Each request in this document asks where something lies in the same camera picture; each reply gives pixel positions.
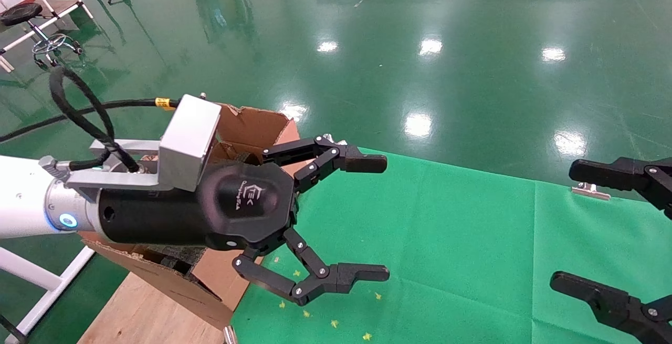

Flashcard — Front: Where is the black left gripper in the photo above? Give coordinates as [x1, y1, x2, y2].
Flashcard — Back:
[97, 161, 300, 253]

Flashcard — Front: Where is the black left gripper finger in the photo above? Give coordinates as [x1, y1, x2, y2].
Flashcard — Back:
[233, 227, 390, 307]
[261, 134, 388, 193]

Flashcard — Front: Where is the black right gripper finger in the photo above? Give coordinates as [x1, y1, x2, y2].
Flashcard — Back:
[549, 272, 672, 344]
[569, 158, 672, 221]

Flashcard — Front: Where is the large open cardboard carton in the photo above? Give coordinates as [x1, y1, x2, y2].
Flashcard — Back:
[79, 103, 302, 330]

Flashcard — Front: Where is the black foam block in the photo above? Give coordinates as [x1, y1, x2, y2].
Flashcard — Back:
[139, 244, 208, 274]

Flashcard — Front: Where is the green cloth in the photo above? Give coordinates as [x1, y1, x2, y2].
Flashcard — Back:
[231, 147, 672, 344]

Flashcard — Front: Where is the black round stool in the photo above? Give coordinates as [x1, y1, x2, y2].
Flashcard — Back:
[0, 2, 85, 69]

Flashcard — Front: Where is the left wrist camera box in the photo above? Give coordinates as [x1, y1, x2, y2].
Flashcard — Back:
[157, 93, 222, 192]

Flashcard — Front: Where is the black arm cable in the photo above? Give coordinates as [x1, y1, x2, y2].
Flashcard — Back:
[0, 65, 182, 172]

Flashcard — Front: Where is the white table leg frame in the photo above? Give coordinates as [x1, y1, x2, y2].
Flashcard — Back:
[0, 247, 96, 344]

